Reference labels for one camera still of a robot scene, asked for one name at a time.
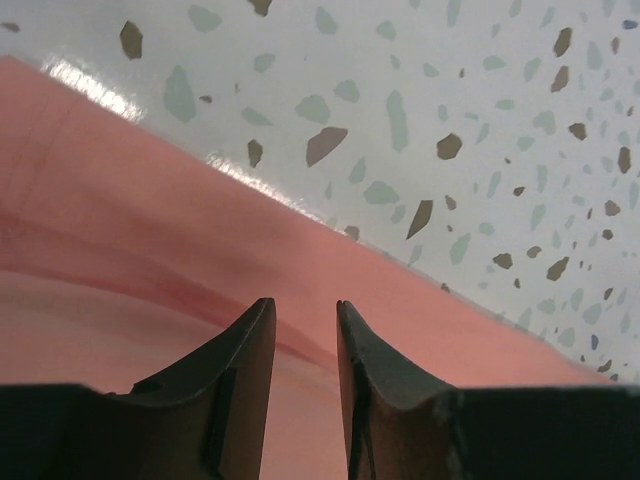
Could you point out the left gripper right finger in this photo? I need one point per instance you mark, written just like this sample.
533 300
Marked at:
398 419

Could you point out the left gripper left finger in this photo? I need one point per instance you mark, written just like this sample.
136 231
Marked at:
204 416

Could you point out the salmon pink t shirt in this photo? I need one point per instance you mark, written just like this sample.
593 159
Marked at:
120 254

